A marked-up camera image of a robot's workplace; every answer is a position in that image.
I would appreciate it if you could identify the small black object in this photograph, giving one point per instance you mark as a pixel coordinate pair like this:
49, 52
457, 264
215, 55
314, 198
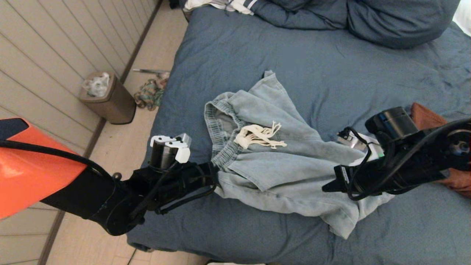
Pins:
173, 3

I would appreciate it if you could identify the thin silver metal rod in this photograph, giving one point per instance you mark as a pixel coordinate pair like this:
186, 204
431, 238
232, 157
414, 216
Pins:
149, 71

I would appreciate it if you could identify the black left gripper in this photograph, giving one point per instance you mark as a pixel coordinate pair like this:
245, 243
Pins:
184, 180

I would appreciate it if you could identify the white pillow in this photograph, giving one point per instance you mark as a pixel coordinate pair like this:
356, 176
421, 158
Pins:
464, 14

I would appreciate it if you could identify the brown trash bin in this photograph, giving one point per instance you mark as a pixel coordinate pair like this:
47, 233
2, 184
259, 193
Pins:
117, 106

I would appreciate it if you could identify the multicoloured rag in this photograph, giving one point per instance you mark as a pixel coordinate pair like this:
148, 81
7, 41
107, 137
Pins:
148, 95

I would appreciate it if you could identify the blue bed cover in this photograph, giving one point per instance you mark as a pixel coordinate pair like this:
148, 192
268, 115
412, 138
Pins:
331, 55

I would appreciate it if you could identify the crumpled blue duvet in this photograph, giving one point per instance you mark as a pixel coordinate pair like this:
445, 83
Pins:
386, 22

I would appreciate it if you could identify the light blue denim shorts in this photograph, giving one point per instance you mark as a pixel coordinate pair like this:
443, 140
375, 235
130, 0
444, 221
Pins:
294, 165

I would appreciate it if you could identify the rust brown shorts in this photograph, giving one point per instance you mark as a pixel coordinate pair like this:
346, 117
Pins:
423, 116

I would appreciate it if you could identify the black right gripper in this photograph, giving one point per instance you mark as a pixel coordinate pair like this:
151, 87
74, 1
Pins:
371, 176

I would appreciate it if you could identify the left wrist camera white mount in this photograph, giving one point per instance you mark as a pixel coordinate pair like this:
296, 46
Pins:
182, 154

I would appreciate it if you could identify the white striped garment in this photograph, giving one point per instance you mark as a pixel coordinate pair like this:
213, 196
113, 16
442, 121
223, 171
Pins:
235, 5

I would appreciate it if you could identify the clear plastic bin bag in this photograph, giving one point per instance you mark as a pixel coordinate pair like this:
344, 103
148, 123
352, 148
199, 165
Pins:
97, 85

